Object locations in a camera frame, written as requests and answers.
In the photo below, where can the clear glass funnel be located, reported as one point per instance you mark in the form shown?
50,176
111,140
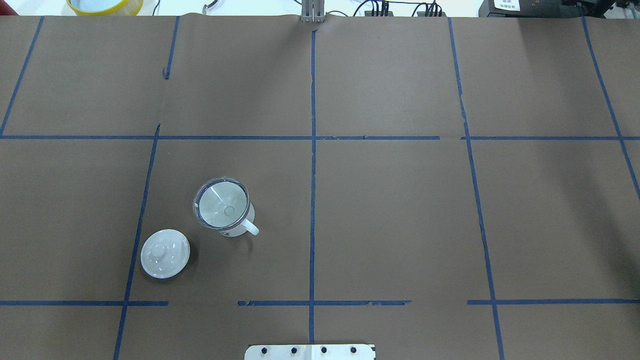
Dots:
221,204

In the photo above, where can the white enamel mug blue rim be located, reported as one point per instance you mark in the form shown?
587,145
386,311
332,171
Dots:
245,226

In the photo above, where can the white ceramic lid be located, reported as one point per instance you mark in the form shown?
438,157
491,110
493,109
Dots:
165,254

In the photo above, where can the black box with label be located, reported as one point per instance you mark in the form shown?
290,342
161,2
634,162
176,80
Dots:
520,9

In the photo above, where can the yellow tape roll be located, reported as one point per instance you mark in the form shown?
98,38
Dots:
105,7

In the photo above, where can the aluminium frame post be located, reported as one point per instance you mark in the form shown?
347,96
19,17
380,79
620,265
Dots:
312,11

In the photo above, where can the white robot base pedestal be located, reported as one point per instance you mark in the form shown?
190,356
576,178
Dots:
356,351

